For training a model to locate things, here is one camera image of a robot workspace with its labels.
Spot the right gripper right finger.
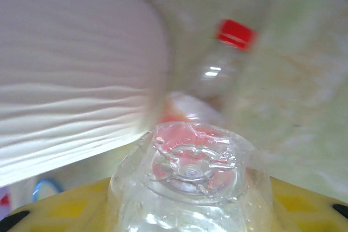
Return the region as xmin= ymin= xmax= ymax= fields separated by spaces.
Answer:
xmin=271 ymin=178 xmax=348 ymax=232

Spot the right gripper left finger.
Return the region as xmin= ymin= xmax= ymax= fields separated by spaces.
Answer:
xmin=0 ymin=178 xmax=112 ymax=232

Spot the clear bottle red-white tick label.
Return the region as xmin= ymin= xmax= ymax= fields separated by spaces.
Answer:
xmin=104 ymin=122 xmax=275 ymax=232

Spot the white ribbed waste bin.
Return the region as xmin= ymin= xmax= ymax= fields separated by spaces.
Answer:
xmin=0 ymin=74 xmax=169 ymax=188

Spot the pink-lined waste bin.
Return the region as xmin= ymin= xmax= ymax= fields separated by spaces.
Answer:
xmin=0 ymin=0 xmax=171 ymax=91

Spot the small blue rimmed round object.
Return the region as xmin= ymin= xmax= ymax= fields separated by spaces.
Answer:
xmin=32 ymin=179 xmax=64 ymax=203

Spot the red-capped red-label clear bottle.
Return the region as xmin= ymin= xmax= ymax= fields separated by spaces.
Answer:
xmin=160 ymin=18 xmax=258 ymax=129

